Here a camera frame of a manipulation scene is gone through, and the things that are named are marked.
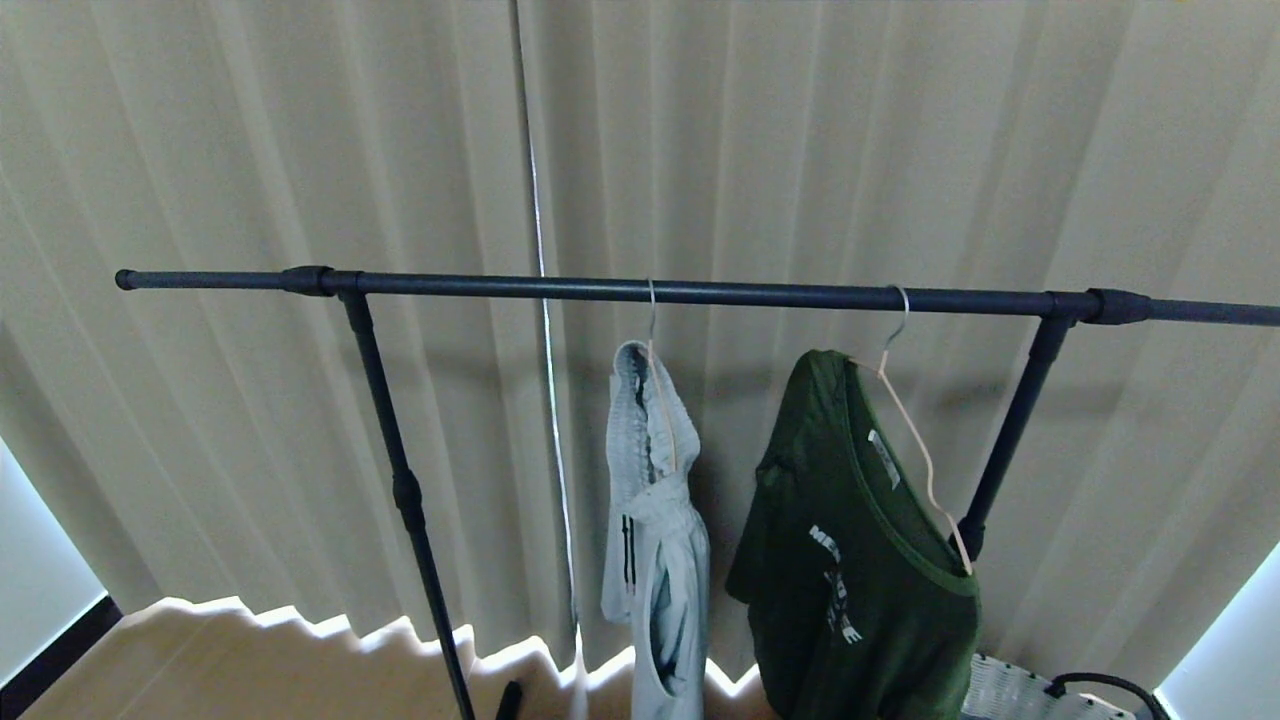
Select white laundry basket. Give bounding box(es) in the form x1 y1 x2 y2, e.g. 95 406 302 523
960 652 1171 720

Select pale grey shorts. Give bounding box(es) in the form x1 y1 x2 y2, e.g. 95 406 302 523
600 340 711 720

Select beige curtain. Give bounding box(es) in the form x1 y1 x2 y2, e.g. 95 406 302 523
0 0 1280 691

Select black clothes rack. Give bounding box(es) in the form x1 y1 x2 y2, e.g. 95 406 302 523
115 265 1280 720

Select pink clothes hanger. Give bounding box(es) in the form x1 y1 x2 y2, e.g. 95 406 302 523
848 285 976 576
640 280 701 476

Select green garment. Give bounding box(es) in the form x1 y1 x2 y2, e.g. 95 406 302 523
725 348 983 720

